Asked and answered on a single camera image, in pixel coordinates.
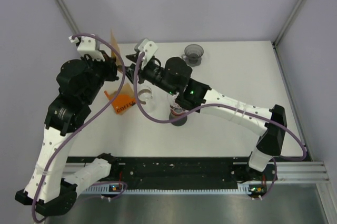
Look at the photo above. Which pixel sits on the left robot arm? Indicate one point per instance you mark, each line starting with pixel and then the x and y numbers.
pixel 48 191

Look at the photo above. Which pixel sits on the orange coffee filter box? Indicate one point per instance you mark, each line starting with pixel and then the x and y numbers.
pixel 122 101

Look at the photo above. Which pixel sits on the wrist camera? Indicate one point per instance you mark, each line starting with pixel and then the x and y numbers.
pixel 88 46
pixel 148 47

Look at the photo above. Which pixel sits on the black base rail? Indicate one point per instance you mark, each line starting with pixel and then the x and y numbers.
pixel 175 173

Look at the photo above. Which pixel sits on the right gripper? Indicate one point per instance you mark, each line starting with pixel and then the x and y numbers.
pixel 141 73

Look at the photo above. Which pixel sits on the grey plastic dripper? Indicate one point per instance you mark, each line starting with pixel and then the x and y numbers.
pixel 193 54

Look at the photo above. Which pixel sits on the clear glass beaker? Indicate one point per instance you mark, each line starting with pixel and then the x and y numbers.
pixel 146 98

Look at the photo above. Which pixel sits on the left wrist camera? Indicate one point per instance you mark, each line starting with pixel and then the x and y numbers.
pixel 88 46

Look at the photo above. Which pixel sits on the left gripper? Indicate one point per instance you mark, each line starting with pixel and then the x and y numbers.
pixel 109 64

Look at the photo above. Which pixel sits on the grey slotted cable duct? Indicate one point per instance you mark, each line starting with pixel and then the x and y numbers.
pixel 102 189

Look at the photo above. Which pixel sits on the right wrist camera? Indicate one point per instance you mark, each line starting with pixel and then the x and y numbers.
pixel 148 47

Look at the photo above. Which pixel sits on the brown paper coffee filter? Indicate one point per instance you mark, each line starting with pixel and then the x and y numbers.
pixel 114 44

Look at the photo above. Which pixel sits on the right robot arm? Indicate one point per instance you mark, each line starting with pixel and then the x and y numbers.
pixel 175 79

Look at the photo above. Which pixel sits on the clear glass dripper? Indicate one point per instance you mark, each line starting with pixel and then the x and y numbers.
pixel 173 104

